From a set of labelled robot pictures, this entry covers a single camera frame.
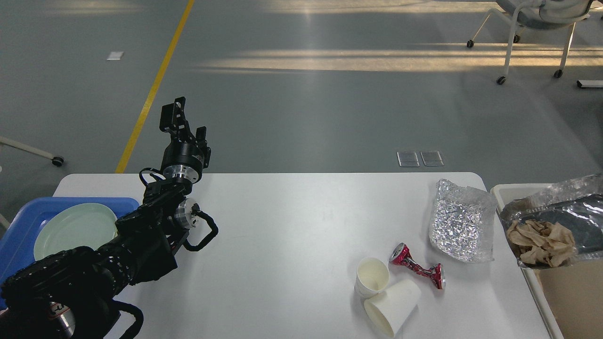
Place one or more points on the clear floor plate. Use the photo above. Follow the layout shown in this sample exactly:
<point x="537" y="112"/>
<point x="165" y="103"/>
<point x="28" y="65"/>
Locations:
<point x="432" y="159"/>
<point x="408" y="159"/>

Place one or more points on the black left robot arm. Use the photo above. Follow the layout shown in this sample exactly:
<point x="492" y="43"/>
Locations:
<point x="71" y="294"/>

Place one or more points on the clear plastic wrap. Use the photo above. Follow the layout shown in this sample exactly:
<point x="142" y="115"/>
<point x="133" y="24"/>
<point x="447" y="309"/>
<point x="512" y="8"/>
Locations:
<point x="462" y="222"/>

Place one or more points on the upright white paper cup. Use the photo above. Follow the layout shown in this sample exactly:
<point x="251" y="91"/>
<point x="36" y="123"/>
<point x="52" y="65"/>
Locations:
<point x="372" y="277"/>

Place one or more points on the red crushed wrapper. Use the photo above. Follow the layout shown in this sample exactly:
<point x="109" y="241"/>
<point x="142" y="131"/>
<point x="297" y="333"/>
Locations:
<point x="401" y="256"/>

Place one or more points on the white bar on floor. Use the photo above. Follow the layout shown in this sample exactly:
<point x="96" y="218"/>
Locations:
<point x="590" y="84"/>

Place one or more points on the foil bag with brown paper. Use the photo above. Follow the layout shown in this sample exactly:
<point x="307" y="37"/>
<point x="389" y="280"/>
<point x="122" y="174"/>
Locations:
<point x="559" y="224"/>

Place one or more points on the lying white paper cup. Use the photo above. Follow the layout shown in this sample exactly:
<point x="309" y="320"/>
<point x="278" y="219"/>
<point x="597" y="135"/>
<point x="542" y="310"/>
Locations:
<point x="389" y="310"/>

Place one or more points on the white rolling chair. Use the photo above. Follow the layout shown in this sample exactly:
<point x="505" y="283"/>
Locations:
<point x="536" y="15"/>

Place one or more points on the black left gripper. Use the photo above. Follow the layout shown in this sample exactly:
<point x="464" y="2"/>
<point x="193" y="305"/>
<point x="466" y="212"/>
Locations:
<point x="183" y="158"/>

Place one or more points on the pale green plate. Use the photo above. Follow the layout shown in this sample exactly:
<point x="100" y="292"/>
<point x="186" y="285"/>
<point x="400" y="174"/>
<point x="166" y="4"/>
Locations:
<point x="90" y="224"/>

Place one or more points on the white caster leg left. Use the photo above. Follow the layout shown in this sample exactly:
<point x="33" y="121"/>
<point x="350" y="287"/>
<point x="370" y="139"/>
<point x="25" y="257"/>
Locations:
<point x="56" y="160"/>

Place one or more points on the blue plastic tray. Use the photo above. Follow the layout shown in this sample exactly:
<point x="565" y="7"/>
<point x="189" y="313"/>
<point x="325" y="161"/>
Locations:
<point x="17" y="244"/>

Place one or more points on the white plastic bin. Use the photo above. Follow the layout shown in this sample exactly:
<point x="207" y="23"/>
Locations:
<point x="568" y="297"/>

